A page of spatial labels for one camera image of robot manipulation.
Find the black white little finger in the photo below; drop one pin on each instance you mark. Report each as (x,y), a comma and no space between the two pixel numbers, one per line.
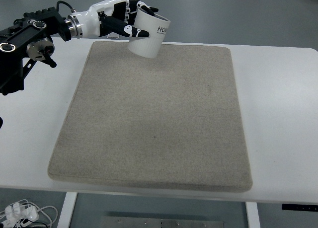
(130,20)

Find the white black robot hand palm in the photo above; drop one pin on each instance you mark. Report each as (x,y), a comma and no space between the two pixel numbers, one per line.
(89,20)

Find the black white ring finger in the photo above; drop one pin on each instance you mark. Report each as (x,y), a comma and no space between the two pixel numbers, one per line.
(131,13)

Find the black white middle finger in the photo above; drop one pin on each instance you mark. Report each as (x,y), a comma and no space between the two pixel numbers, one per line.
(133,4)

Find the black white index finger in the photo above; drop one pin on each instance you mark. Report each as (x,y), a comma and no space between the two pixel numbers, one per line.
(148,9)

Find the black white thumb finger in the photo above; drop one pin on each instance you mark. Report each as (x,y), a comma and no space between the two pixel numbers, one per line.
(109,24)

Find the white ribbed cup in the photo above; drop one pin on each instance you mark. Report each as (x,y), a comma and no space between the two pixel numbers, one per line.
(156,26)

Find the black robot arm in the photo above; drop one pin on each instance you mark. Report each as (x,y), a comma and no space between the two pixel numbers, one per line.
(29,40)

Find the beige felt mat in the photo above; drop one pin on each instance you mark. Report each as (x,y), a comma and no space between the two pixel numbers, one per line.
(172,122)

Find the grey metal floor plate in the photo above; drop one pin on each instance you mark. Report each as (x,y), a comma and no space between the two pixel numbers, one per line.
(130,222)

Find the white left table leg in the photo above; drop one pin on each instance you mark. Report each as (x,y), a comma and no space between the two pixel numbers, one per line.
(67,210)

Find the white table leg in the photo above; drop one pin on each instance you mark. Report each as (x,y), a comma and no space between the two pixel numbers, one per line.
(67,210)
(252,215)

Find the white power strip with plugs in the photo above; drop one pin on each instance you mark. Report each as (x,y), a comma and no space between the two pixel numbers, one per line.
(25,214)

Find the white right table leg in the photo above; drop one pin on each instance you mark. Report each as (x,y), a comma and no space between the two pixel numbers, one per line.
(252,215)

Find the black table control panel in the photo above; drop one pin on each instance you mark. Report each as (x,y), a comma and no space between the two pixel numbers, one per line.
(299,207)

